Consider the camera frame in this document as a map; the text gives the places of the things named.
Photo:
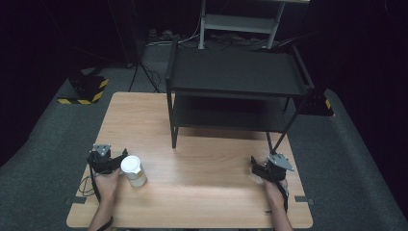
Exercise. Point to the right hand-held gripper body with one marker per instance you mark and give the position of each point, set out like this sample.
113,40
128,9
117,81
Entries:
276,168

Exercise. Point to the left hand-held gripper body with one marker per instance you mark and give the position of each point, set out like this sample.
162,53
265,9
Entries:
102,162

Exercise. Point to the clear cup with white lid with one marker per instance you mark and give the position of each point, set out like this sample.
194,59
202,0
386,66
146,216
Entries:
133,170

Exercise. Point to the person's right hand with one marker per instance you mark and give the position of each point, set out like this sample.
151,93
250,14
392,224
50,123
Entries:
274,191

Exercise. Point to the person's left hand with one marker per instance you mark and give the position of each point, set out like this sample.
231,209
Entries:
107,184

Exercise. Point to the black yellow striped block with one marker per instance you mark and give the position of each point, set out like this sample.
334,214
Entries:
317,106
86,91

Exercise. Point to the black two-tier metal shelf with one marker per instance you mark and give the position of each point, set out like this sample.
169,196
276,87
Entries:
237,86

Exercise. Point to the black tripod stand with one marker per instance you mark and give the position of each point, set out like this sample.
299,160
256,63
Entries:
126,35

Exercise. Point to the grey metal stand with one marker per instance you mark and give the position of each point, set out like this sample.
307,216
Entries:
239,22

